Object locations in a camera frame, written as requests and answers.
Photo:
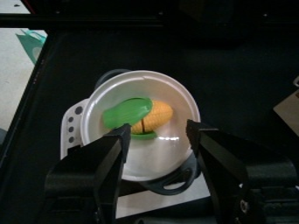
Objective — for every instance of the black frame bar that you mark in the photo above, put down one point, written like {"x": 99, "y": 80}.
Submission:
{"x": 81, "y": 21}

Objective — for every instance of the teal paper bag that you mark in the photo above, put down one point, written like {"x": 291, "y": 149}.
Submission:
{"x": 32, "y": 43}

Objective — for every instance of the tan cardboard box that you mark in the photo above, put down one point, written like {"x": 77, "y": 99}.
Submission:
{"x": 290, "y": 109}

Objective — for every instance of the yellow toy corn cob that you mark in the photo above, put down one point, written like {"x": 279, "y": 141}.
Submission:
{"x": 140, "y": 115}

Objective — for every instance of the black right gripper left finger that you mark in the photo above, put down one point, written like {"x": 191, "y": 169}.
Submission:
{"x": 93, "y": 172}

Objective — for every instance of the white toy pot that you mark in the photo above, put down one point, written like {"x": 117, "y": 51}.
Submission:
{"x": 155, "y": 151}

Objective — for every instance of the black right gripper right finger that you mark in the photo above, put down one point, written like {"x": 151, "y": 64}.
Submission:
{"x": 233, "y": 166}

